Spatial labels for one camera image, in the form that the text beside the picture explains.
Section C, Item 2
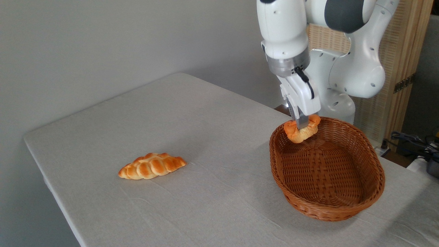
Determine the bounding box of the brown wicker basket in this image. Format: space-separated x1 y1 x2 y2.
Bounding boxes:
269 116 386 222

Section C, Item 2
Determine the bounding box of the braided golden bread loaf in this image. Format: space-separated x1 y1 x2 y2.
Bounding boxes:
118 152 187 180

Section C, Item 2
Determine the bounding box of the metal screen hinge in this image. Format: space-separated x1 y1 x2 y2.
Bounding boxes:
393 76 414 94

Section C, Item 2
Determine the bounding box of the orange muffin bread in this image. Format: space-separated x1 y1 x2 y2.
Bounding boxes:
283 114 321 144

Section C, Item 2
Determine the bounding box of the black cable bundle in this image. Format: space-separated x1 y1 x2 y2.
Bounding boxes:
381 131 439 162

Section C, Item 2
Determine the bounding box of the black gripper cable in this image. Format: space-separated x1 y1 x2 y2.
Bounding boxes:
294 67 315 100

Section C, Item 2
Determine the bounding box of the dark brown wooden furniture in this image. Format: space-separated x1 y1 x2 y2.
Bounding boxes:
274 104 292 117

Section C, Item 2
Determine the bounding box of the grey tablecloth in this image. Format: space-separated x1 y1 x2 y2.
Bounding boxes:
23 72 439 247

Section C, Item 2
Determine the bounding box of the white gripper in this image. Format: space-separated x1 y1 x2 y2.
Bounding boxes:
277 73 322 130

